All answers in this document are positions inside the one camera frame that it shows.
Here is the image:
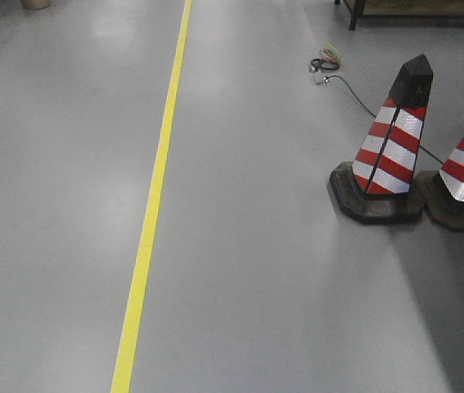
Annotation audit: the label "dark wooden bench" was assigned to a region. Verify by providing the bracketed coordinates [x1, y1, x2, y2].
[333, 0, 464, 31]

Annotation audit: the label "black floor cable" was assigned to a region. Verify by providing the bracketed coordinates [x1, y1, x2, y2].
[320, 74, 445, 165]

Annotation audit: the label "coiled coloured wires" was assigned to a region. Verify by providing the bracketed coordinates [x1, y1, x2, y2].
[309, 42, 342, 75]

